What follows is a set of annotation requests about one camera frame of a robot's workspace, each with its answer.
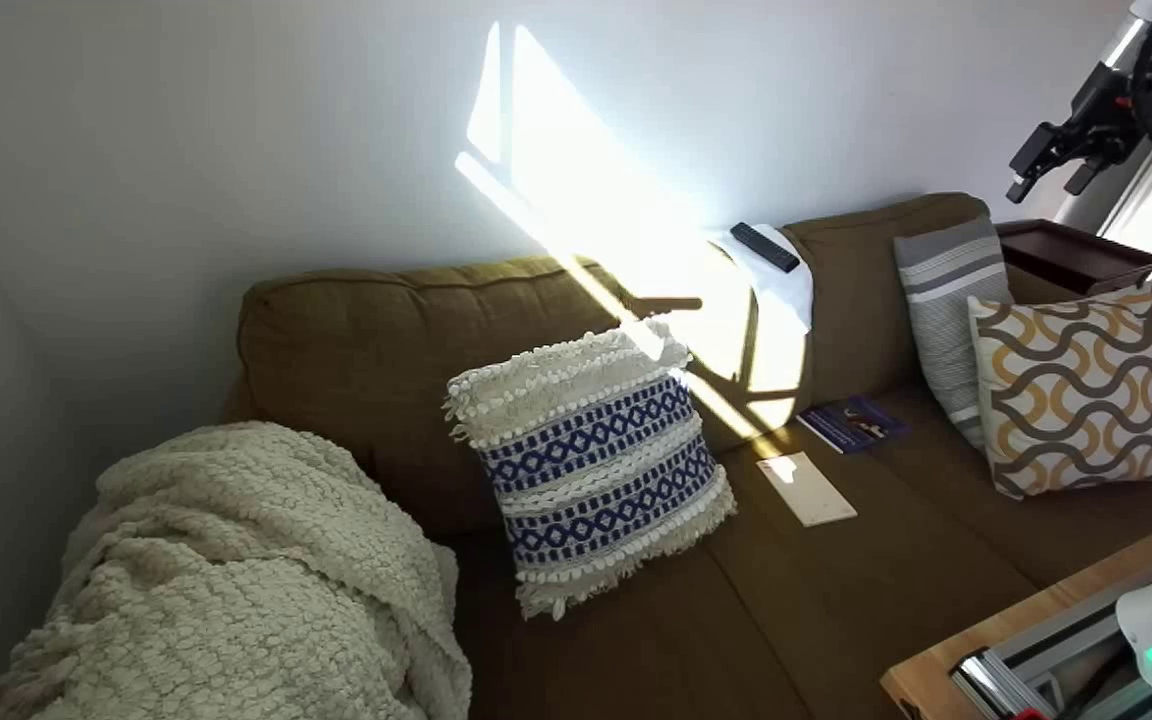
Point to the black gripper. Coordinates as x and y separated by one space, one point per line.
1099 135

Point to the black remote control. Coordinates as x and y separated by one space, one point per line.
765 250

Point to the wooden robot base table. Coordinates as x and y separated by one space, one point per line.
1030 659

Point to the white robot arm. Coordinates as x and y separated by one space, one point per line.
1135 57

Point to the dark wooden tray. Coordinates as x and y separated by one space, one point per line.
1074 258

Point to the grey striped pillow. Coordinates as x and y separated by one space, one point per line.
940 272

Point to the yellow grey wave pillow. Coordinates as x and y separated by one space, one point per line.
1066 391

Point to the white cloth on sofa back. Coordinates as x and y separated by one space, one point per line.
789 288

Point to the dark blue booklet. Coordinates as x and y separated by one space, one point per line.
850 425

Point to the brown fabric sofa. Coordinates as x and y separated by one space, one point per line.
758 623

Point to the blue white patterned pillow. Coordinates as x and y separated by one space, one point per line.
595 453

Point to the cream knitted blanket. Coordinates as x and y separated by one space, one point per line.
246 574

